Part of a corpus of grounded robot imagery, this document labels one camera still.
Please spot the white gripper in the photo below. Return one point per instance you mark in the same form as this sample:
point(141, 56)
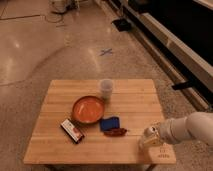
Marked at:
point(159, 126)

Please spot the small white bottle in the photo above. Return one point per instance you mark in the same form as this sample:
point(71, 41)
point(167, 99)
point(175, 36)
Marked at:
point(149, 138)

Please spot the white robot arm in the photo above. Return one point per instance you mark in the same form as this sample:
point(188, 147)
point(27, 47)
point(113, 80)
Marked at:
point(196, 126)

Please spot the orange ceramic bowl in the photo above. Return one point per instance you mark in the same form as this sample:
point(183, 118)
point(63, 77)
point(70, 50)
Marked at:
point(88, 109)

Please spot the dark red chili pepper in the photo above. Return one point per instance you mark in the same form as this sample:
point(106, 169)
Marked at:
point(116, 132)

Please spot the translucent plastic cup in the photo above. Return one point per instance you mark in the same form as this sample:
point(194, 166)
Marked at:
point(106, 88)

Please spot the wooden table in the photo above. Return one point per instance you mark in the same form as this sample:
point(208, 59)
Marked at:
point(134, 101)

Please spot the black and red snack box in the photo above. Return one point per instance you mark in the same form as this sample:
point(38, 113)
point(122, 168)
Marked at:
point(75, 134)

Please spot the white machine base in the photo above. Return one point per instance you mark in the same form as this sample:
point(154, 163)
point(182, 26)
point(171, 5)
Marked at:
point(62, 6)

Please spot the black bracket on rail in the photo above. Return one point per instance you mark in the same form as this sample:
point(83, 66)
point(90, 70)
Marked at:
point(183, 85)

